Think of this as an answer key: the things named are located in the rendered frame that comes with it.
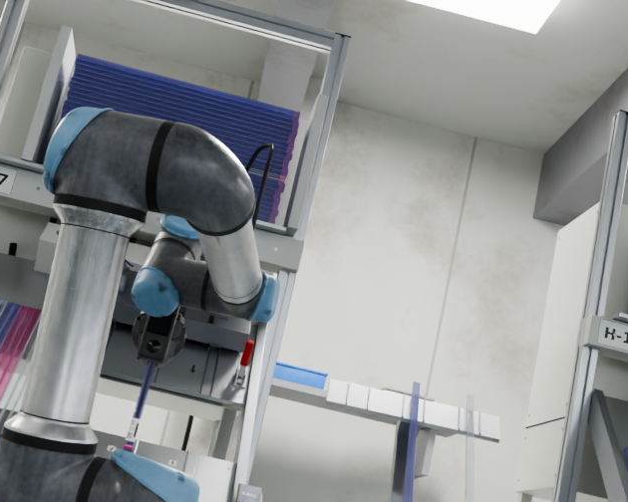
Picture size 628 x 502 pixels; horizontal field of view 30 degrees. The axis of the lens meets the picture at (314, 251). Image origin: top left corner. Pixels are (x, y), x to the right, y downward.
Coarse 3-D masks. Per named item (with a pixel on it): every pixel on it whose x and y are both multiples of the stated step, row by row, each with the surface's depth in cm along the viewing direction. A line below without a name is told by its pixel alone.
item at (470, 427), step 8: (472, 400) 227; (472, 408) 225; (472, 416) 223; (472, 424) 221; (472, 432) 219; (472, 440) 217; (472, 448) 215; (472, 456) 213; (472, 464) 211; (472, 472) 209; (472, 480) 207; (472, 488) 206; (472, 496) 204
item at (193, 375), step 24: (0, 264) 244; (24, 264) 247; (0, 288) 237; (24, 288) 239; (120, 336) 233; (120, 360) 226; (192, 360) 233; (216, 360) 235; (240, 360) 237; (168, 384) 224; (192, 384) 226; (216, 384) 228
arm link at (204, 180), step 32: (192, 128) 142; (160, 160) 139; (192, 160) 139; (224, 160) 142; (160, 192) 140; (192, 192) 140; (224, 192) 142; (192, 224) 148; (224, 224) 146; (224, 256) 157; (256, 256) 165; (224, 288) 168; (256, 288) 172; (256, 320) 178
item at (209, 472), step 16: (96, 432) 206; (112, 448) 203; (144, 448) 205; (160, 448) 207; (176, 464) 204; (192, 464) 205; (208, 464) 206; (224, 464) 207; (208, 480) 203; (224, 480) 204; (208, 496) 199; (224, 496) 200
